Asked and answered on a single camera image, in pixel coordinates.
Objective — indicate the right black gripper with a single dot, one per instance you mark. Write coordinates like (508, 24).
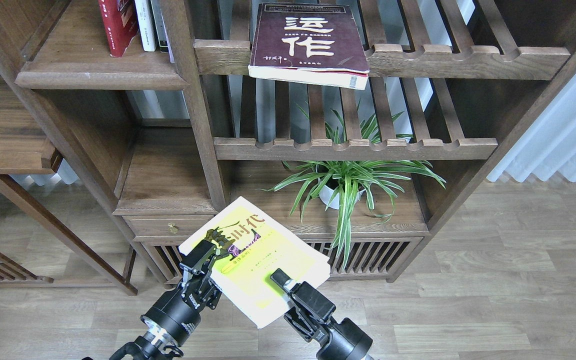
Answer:
(310, 315)

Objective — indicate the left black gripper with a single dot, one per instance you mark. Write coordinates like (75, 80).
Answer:
(178, 311)

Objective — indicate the yellow green cover book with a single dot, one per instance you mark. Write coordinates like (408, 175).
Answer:
(259, 246)

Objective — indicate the red cover book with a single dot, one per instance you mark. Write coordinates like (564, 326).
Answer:
(120, 23)

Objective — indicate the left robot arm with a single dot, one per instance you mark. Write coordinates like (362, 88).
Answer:
(149, 346)

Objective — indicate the brass drawer knob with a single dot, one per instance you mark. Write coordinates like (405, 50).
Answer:
(173, 229)

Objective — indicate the white plant pot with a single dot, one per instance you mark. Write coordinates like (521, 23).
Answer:
(334, 201)

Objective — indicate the dark wooden bookshelf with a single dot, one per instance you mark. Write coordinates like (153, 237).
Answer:
(160, 142)

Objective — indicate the dark upright book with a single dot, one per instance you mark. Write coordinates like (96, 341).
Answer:
(160, 28)

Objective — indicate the wooden side furniture left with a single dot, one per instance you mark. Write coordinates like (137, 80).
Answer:
(25, 151)

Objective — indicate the dark red book white characters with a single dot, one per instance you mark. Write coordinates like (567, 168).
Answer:
(308, 43)

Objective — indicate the white upright book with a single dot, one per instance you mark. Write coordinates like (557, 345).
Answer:
(145, 20)

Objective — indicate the white curtain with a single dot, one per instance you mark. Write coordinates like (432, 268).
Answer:
(548, 148)

